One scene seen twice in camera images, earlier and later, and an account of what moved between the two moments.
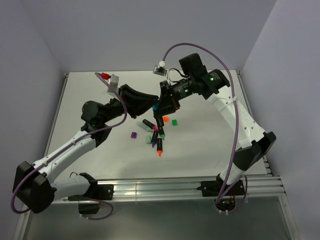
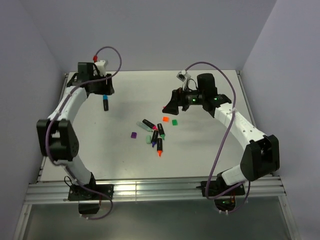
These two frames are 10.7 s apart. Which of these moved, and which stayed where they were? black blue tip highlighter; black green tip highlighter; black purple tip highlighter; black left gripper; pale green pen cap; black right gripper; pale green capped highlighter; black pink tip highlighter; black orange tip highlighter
Moved: black blue tip highlighter; black right gripper; black left gripper
Stayed: pale green pen cap; black green tip highlighter; black orange tip highlighter; black purple tip highlighter; pale green capped highlighter; black pink tip highlighter
